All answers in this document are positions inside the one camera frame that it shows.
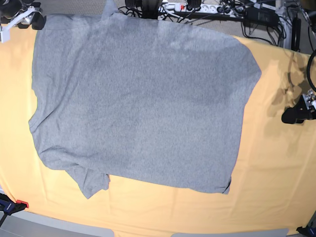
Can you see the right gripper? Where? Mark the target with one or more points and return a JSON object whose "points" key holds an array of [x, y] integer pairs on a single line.
{"points": [[23, 15]]}

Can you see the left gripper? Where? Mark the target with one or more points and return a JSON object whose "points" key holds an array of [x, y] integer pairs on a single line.
{"points": [[305, 109]]}

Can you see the grey t-shirt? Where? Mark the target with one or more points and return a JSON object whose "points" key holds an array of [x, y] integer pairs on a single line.
{"points": [[149, 100]]}

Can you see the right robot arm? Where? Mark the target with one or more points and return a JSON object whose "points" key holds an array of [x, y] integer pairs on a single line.
{"points": [[2, 8]]}

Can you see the yellow table cloth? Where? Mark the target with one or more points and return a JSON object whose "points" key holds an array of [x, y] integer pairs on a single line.
{"points": [[273, 183]]}

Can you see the black power adapter brick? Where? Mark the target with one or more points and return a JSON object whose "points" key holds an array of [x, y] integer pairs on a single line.
{"points": [[261, 17]]}

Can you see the blue clamp right corner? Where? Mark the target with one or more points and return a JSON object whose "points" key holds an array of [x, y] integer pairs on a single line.
{"points": [[307, 231]]}

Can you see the white power strip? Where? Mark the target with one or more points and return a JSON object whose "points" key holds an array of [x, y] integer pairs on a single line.
{"points": [[205, 11]]}

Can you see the blue clamp with red tip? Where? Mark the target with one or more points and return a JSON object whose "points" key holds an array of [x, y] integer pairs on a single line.
{"points": [[8, 207]]}

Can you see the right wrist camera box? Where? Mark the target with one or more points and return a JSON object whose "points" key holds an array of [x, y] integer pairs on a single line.
{"points": [[4, 35]]}

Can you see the black robot base post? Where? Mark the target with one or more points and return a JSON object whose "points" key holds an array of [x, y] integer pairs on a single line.
{"points": [[149, 8]]}

